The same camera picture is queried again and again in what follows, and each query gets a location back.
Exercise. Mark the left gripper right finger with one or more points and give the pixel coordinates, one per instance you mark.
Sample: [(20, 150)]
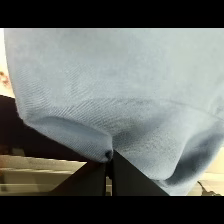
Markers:
[(133, 181)]

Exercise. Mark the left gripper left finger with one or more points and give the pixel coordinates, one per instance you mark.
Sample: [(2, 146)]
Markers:
[(86, 183)]

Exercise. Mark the dark blue garment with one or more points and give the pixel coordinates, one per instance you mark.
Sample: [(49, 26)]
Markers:
[(116, 86)]

